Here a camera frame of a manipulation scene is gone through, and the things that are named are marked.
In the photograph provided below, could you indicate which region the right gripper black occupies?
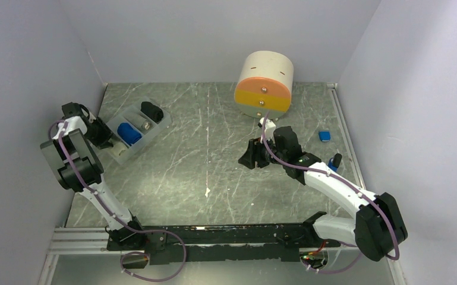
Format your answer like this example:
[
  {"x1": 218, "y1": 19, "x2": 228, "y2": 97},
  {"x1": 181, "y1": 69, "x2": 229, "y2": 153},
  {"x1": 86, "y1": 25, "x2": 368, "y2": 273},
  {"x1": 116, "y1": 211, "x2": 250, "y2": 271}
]
[{"x1": 238, "y1": 134, "x2": 288, "y2": 169}]

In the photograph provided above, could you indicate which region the blue underwear white trim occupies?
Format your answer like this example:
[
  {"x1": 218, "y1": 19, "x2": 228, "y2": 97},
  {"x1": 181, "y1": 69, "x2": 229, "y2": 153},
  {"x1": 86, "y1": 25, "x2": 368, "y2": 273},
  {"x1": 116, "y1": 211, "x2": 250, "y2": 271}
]
[{"x1": 117, "y1": 122, "x2": 142, "y2": 146}]

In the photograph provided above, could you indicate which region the cream yellow cloth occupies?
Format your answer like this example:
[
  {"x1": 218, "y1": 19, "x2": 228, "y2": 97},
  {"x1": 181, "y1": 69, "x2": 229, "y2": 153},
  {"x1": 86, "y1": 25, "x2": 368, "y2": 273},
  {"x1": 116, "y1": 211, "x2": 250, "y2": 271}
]
[{"x1": 111, "y1": 142, "x2": 128, "y2": 157}]

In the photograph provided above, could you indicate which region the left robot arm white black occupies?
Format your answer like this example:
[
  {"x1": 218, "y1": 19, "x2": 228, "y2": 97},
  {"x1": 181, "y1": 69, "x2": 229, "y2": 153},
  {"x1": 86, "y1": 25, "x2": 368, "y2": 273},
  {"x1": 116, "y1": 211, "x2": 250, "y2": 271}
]
[{"x1": 40, "y1": 102, "x2": 147, "y2": 249}]

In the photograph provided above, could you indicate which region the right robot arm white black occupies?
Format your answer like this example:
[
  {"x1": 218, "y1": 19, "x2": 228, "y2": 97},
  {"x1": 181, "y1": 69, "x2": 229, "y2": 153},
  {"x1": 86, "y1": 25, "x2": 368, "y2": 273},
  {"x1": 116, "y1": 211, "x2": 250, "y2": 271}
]
[{"x1": 238, "y1": 126, "x2": 408, "y2": 261}]

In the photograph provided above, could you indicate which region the clear plastic compartment tray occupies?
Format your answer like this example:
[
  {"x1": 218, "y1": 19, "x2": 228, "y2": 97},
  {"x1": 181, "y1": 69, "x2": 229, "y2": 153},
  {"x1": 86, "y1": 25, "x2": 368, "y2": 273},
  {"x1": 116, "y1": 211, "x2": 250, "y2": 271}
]
[{"x1": 106, "y1": 96, "x2": 172, "y2": 165}]

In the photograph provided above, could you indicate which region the black rolled sock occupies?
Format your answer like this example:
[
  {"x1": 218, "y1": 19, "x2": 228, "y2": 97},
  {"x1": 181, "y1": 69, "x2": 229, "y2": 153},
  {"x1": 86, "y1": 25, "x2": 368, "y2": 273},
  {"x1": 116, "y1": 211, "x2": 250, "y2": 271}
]
[{"x1": 140, "y1": 101, "x2": 164, "y2": 124}]

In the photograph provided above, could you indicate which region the round drawer cabinet orange yellow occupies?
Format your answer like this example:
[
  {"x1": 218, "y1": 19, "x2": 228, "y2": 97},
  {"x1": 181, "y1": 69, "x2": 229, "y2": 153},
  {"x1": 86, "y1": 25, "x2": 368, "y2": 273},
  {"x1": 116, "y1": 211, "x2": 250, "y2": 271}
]
[{"x1": 234, "y1": 50, "x2": 294, "y2": 119}]

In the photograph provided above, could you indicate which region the small blue block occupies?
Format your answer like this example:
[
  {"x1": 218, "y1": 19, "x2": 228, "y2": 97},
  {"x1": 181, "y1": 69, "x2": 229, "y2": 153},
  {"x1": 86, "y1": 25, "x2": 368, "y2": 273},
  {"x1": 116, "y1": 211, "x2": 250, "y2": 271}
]
[{"x1": 318, "y1": 131, "x2": 331, "y2": 142}]

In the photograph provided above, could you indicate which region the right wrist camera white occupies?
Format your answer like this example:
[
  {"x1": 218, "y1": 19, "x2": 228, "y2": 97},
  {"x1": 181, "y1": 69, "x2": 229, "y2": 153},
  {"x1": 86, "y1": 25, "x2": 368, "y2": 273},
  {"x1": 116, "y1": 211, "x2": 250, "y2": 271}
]
[{"x1": 258, "y1": 118, "x2": 276, "y2": 139}]

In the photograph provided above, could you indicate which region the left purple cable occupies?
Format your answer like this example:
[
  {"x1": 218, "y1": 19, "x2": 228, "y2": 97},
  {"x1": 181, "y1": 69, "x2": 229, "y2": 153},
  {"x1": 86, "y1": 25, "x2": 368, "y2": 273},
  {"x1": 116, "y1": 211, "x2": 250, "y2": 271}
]
[{"x1": 49, "y1": 119, "x2": 188, "y2": 283}]

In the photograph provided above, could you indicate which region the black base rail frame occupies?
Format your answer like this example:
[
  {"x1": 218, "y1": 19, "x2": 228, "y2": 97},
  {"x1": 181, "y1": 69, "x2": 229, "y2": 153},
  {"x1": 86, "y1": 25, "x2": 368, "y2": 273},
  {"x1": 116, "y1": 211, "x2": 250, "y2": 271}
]
[{"x1": 106, "y1": 213, "x2": 340, "y2": 265}]

